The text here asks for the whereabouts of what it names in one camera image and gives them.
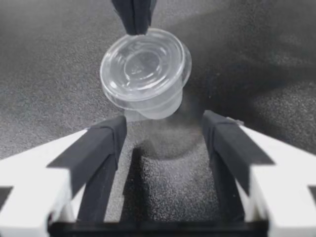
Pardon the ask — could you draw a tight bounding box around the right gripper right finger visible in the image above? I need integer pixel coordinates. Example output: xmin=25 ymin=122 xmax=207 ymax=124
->
xmin=201 ymin=110 xmax=316 ymax=237

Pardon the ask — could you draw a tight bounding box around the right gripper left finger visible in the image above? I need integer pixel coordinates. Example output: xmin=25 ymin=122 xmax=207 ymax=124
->
xmin=0 ymin=115 xmax=128 ymax=237

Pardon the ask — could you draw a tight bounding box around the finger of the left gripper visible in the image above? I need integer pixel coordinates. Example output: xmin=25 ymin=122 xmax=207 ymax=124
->
xmin=110 ymin=0 xmax=135 ymax=36
xmin=132 ymin=0 xmax=158 ymax=35

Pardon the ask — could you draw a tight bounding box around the small clear plastic cup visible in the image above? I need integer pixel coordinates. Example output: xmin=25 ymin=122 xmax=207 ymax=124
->
xmin=99 ymin=28 xmax=193 ymax=121

